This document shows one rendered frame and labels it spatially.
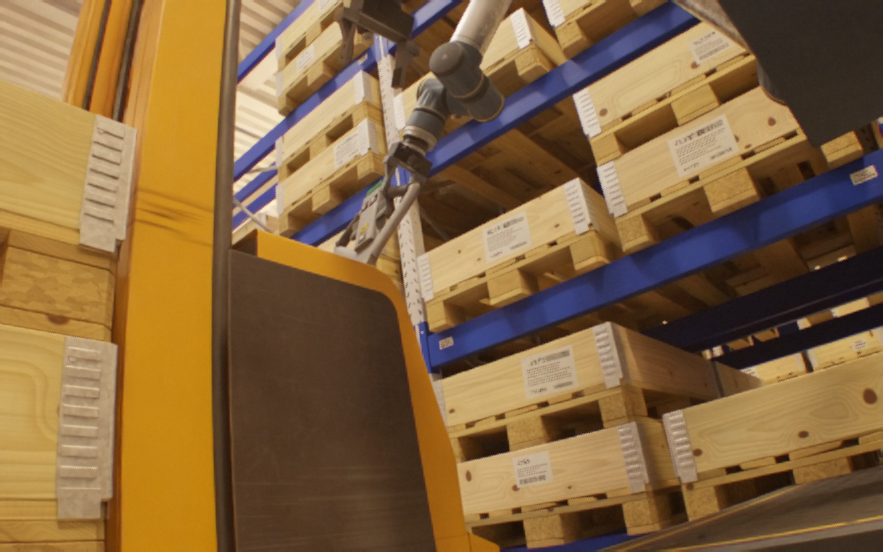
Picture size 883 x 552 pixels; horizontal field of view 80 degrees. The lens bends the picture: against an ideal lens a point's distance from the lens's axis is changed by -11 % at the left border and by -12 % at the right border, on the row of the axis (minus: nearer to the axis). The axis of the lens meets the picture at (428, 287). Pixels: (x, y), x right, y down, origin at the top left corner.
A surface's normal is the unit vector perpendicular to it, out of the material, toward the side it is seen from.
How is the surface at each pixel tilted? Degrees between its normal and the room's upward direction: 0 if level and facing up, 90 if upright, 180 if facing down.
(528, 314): 90
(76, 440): 90
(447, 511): 90
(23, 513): 90
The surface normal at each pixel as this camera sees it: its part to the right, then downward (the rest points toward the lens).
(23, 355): 0.74, -0.34
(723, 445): -0.66, -0.21
